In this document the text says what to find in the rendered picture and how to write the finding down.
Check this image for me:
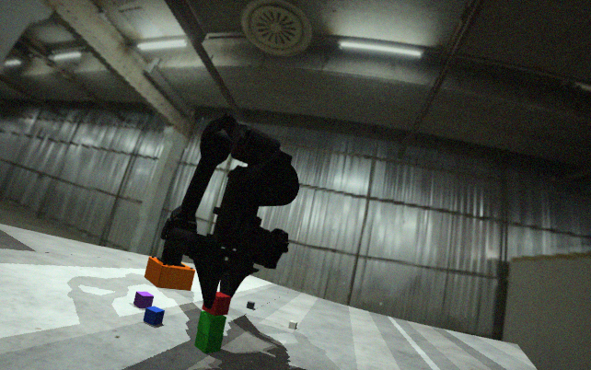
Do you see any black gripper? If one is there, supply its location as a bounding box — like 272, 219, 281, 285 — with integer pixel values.
164, 202, 277, 309

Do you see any green block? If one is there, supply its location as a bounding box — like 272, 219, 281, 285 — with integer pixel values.
197, 311, 226, 336
194, 330, 224, 353

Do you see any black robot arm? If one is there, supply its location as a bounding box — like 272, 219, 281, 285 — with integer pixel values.
161, 112, 300, 263

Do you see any small purple block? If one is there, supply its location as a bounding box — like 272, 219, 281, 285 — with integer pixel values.
133, 291, 154, 309

